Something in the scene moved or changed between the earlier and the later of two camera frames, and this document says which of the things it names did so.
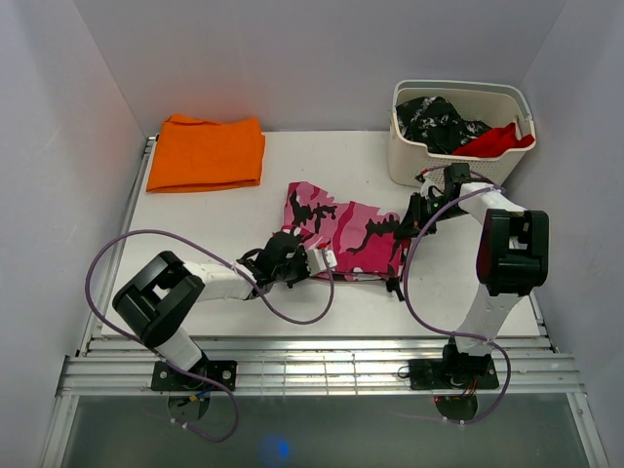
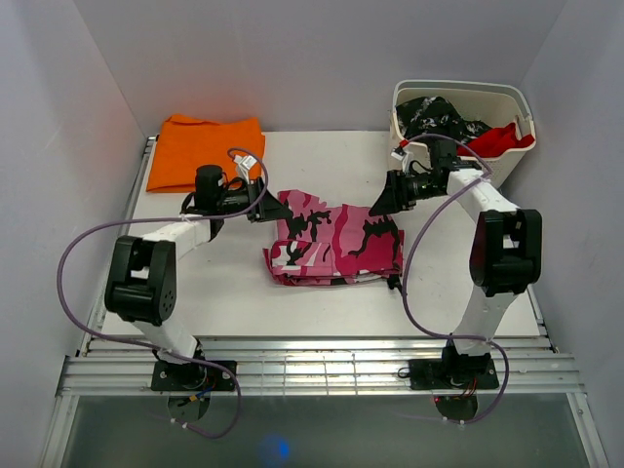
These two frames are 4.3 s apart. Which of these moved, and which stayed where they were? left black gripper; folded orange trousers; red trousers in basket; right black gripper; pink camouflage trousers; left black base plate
Moved: left black gripper; right black gripper
Stayed: red trousers in basket; pink camouflage trousers; left black base plate; folded orange trousers
